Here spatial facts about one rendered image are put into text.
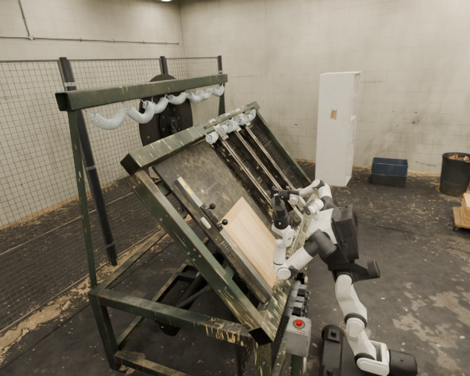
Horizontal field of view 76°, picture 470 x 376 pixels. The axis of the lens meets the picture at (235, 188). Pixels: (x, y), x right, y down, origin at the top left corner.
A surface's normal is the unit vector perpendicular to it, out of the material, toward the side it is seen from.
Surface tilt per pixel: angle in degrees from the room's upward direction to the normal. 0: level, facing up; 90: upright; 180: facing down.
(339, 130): 90
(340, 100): 90
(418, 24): 90
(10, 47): 90
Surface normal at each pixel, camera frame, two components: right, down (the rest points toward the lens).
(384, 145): -0.51, 0.35
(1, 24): 0.86, 0.15
